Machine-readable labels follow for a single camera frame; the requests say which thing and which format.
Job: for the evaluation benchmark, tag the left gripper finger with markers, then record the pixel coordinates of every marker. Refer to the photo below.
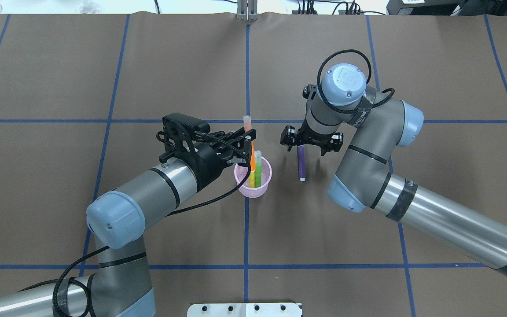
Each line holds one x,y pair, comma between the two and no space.
237,138
241,156

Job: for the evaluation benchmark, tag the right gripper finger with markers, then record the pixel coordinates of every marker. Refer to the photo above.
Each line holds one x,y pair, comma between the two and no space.
289,137
333,144

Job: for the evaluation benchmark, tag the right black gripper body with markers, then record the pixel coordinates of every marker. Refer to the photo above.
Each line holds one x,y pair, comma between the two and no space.
314,138

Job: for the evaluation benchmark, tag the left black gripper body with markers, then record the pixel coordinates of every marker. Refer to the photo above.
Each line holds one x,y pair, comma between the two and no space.
207,164

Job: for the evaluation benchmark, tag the green marker pen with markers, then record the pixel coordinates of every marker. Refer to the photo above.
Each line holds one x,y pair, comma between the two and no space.
258,170

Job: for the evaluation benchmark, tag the purple marker pen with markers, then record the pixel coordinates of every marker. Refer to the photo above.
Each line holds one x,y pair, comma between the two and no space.
301,163

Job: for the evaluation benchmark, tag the yellow marker pen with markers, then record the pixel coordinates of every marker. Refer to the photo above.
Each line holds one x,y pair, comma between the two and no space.
251,179

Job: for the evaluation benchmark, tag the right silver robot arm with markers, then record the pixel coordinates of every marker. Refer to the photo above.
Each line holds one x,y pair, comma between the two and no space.
341,95

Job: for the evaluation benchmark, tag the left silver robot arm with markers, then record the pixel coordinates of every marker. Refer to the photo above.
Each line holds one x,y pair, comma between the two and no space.
115,280

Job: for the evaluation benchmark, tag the black box with label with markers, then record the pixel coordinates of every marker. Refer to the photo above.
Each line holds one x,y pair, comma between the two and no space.
447,7

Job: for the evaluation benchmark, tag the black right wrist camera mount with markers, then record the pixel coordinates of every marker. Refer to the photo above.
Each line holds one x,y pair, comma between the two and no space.
309,91

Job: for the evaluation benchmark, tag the aluminium frame post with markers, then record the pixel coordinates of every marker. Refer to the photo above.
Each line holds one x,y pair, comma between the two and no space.
247,10

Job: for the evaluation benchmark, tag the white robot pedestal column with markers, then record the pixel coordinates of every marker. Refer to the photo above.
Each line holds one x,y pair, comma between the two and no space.
260,309

